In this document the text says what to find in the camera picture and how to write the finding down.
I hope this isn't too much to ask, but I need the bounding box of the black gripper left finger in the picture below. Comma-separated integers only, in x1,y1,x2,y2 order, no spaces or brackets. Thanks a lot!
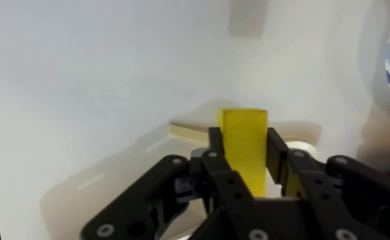
80,125,272,240

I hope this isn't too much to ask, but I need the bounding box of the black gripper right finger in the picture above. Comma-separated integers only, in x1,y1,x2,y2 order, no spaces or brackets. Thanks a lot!
266,126,390,240

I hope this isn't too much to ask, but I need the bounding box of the yellow rectangular block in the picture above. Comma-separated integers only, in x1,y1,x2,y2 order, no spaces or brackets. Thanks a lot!
217,106,269,200

